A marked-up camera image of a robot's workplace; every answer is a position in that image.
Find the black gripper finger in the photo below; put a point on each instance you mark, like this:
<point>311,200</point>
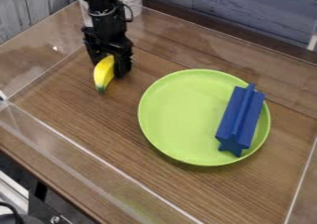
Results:
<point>123,63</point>
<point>96,53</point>

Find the yellow toy banana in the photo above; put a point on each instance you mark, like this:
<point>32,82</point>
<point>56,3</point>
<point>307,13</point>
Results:
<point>103,73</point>

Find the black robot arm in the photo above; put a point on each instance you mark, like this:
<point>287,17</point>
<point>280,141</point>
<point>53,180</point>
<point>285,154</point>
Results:
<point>105,7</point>

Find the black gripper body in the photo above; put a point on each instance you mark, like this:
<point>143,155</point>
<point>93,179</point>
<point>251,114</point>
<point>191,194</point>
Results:
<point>107,33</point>

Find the blue star-shaped block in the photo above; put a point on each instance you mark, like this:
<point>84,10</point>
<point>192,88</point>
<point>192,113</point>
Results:
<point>239,120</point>

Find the green round plate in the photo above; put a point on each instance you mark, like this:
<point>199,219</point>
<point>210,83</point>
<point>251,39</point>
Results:
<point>179,114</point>

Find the clear acrylic enclosure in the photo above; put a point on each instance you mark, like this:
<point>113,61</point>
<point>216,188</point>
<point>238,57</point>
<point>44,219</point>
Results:
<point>76,138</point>

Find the black device with knob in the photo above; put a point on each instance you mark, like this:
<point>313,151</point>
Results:
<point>54,212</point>

